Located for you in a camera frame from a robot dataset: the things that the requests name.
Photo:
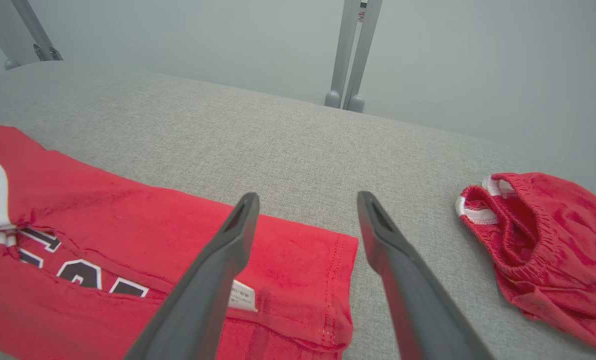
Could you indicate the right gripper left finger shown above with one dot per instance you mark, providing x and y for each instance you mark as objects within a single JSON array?
[{"x": 198, "y": 305}]

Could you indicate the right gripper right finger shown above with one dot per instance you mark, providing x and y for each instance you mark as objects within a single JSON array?
[{"x": 420, "y": 315}]

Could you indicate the red basketball jersey with white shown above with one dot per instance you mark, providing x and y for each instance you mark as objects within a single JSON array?
[{"x": 103, "y": 210}]

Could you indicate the red shorts with white trim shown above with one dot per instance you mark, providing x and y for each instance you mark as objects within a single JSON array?
[{"x": 553, "y": 240}]

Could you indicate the grey metal frame post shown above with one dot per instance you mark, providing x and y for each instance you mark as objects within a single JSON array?
[
  {"x": 25, "y": 25},
  {"x": 345, "y": 60}
]

